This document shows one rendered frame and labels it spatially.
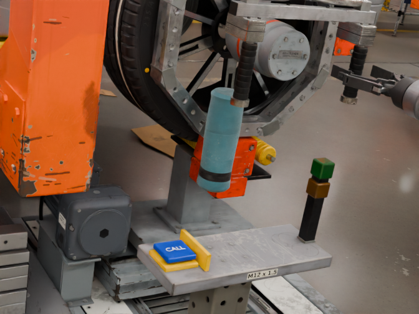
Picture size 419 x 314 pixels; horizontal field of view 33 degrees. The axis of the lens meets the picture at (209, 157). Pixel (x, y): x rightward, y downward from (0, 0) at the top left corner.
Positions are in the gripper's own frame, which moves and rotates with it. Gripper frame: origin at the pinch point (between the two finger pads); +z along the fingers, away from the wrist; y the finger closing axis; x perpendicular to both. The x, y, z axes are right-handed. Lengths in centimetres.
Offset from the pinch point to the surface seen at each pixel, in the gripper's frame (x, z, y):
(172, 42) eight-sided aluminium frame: 1.0, 20.5, -42.4
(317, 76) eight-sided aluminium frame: -7.5, 20.3, 5.9
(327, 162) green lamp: -17.0, -16.4, -18.6
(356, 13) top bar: 14.4, 1.5, -2.8
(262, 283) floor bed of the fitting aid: -75, 20, 2
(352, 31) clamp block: 9.8, 1.6, -2.7
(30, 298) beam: -70, 25, -71
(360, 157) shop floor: -83, 120, 137
